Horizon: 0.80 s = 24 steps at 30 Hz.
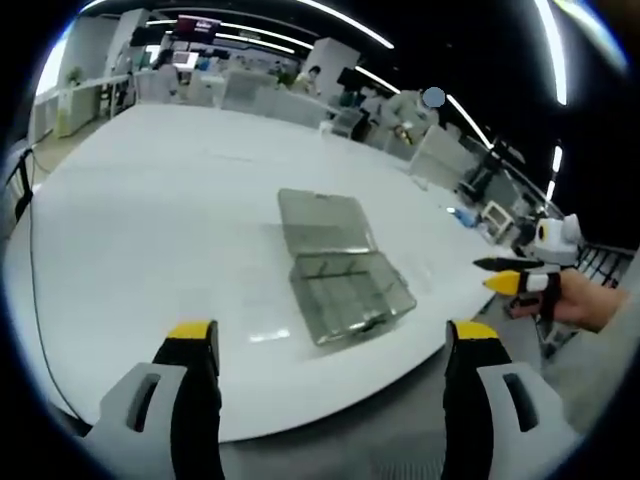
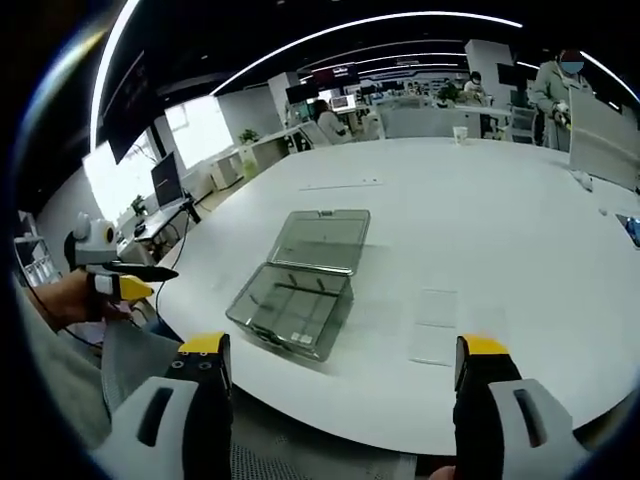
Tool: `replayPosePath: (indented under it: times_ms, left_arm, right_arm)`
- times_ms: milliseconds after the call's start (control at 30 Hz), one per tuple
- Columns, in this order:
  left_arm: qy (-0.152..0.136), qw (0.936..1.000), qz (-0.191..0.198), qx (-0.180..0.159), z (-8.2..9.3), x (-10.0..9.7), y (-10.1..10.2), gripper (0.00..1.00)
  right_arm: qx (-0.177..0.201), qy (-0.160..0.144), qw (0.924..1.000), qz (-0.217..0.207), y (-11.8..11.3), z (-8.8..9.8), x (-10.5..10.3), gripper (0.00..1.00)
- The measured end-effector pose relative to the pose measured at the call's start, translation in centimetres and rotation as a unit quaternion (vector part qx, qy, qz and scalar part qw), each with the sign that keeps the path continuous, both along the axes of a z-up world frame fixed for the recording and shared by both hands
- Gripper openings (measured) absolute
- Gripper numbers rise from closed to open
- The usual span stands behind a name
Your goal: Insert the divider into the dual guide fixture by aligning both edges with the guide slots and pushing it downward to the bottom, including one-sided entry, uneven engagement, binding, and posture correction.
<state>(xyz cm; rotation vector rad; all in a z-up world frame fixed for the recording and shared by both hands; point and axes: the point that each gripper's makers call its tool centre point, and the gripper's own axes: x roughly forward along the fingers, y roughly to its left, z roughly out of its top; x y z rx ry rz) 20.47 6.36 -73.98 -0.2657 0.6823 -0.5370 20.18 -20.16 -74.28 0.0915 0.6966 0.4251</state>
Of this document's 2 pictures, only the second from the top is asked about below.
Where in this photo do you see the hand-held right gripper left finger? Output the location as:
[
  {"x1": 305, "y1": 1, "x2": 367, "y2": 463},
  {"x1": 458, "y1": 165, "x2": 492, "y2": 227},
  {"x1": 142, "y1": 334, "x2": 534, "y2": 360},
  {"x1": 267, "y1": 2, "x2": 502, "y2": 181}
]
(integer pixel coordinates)
[{"x1": 92, "y1": 330, "x2": 234, "y2": 480}]

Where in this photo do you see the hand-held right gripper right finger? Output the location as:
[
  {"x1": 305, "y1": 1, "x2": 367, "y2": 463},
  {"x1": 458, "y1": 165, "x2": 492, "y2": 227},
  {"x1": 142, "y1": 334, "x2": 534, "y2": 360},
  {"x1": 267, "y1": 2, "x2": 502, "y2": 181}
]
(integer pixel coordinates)
[{"x1": 452, "y1": 333, "x2": 576, "y2": 459}]

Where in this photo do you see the clear plastic divider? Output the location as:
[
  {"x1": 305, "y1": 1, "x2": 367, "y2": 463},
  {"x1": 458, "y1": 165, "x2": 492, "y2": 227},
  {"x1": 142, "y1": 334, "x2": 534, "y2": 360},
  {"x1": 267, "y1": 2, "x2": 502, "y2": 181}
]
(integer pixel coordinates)
[
  {"x1": 417, "y1": 287, "x2": 459, "y2": 329},
  {"x1": 406, "y1": 324, "x2": 457, "y2": 368}
]

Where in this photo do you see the clear plastic dual guide fixture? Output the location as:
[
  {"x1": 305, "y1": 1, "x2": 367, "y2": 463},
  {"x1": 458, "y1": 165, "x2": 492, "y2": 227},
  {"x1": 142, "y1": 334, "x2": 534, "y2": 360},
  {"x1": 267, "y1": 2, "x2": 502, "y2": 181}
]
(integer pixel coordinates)
[{"x1": 224, "y1": 208, "x2": 373, "y2": 364}]

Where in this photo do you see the person's left hand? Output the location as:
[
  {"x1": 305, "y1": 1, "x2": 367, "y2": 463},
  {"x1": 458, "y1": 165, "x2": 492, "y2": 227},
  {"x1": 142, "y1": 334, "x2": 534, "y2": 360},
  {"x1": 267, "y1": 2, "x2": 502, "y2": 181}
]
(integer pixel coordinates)
[{"x1": 35, "y1": 270, "x2": 109, "y2": 332}]

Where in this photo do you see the grey mesh chair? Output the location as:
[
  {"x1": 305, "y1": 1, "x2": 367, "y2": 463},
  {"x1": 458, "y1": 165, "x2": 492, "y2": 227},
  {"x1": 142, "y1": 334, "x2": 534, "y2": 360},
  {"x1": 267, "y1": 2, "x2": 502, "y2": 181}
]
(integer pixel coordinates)
[{"x1": 98, "y1": 317, "x2": 187, "y2": 419}]

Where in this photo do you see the black computer monitor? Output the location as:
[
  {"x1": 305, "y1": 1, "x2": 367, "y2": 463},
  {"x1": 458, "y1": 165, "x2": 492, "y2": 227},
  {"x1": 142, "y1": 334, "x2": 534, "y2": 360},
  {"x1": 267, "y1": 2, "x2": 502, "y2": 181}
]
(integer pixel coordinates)
[{"x1": 150, "y1": 151, "x2": 184, "y2": 211}]

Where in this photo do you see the blue flat object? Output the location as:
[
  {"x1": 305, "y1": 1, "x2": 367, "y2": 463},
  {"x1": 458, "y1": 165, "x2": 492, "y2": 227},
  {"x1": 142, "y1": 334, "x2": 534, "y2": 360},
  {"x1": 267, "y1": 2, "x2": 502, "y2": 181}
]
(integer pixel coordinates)
[{"x1": 615, "y1": 213, "x2": 640, "y2": 250}]

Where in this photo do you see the grey partition board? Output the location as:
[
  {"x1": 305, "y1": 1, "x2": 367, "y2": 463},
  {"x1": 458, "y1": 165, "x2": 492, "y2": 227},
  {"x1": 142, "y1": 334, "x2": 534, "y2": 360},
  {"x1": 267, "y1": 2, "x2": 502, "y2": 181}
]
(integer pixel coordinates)
[{"x1": 568, "y1": 85, "x2": 640, "y2": 192}]

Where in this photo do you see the black cable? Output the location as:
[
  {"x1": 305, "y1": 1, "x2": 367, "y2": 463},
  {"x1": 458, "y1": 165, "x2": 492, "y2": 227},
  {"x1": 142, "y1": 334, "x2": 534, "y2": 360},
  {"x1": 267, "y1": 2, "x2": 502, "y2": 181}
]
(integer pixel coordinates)
[{"x1": 153, "y1": 197, "x2": 204, "y2": 321}]

